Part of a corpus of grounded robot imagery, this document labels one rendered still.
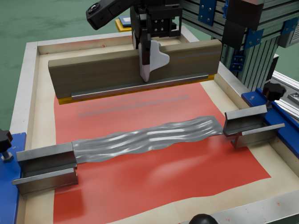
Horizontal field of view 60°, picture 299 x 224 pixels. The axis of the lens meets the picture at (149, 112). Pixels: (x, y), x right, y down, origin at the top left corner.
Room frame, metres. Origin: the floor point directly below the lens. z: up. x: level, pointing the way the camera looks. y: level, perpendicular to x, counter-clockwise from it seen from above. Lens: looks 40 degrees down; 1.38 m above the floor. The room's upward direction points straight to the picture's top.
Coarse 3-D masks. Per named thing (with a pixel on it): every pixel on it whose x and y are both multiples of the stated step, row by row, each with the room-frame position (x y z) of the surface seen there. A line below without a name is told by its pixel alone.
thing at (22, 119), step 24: (48, 48) 0.83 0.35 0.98; (72, 48) 0.85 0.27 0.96; (24, 72) 0.64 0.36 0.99; (24, 96) 0.53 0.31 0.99; (240, 96) 0.53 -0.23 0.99; (24, 120) 0.44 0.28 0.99; (288, 192) 0.25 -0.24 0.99; (24, 216) 0.23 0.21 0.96; (216, 216) 0.21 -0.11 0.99; (240, 216) 0.21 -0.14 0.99; (264, 216) 0.21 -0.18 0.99; (288, 216) 0.21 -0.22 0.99
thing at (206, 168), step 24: (192, 96) 0.58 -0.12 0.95; (144, 120) 0.48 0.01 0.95; (168, 120) 0.48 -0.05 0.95; (192, 144) 0.40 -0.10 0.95; (216, 144) 0.40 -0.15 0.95; (168, 168) 0.33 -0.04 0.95; (192, 168) 0.33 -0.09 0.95; (216, 168) 0.33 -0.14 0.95; (240, 168) 0.33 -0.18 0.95; (192, 192) 0.27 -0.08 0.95; (216, 192) 0.27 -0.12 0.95
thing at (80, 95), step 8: (152, 80) 0.47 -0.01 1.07; (160, 80) 0.47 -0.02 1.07; (168, 80) 0.47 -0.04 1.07; (176, 80) 0.47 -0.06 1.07; (184, 80) 0.48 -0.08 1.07; (192, 80) 0.48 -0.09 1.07; (104, 88) 0.44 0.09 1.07; (112, 88) 0.44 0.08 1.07; (120, 88) 0.44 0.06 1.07; (128, 88) 0.44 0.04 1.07; (136, 88) 0.45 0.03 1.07; (144, 88) 0.45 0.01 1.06; (72, 96) 0.41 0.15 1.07; (80, 96) 0.42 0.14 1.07; (88, 96) 0.42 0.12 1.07
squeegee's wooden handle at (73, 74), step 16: (160, 48) 0.49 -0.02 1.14; (176, 48) 0.49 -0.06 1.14; (192, 48) 0.50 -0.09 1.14; (208, 48) 0.50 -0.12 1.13; (48, 64) 0.43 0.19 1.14; (64, 64) 0.43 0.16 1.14; (80, 64) 0.43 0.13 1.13; (96, 64) 0.44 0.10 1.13; (112, 64) 0.45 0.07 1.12; (128, 64) 0.46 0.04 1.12; (176, 64) 0.49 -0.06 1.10; (192, 64) 0.50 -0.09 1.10; (208, 64) 0.51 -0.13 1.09; (64, 80) 0.42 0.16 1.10; (80, 80) 0.43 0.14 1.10; (96, 80) 0.44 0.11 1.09; (112, 80) 0.45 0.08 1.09; (128, 80) 0.46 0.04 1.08; (64, 96) 0.42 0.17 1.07
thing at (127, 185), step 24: (72, 120) 0.48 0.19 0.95; (96, 120) 0.48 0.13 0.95; (120, 120) 0.48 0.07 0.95; (96, 168) 0.33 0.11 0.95; (120, 168) 0.33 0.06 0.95; (144, 168) 0.33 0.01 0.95; (72, 192) 0.27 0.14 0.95; (96, 192) 0.27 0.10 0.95; (120, 192) 0.27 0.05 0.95; (144, 192) 0.27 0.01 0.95; (168, 192) 0.27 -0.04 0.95; (72, 216) 0.23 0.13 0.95; (96, 216) 0.23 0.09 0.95; (120, 216) 0.23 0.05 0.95
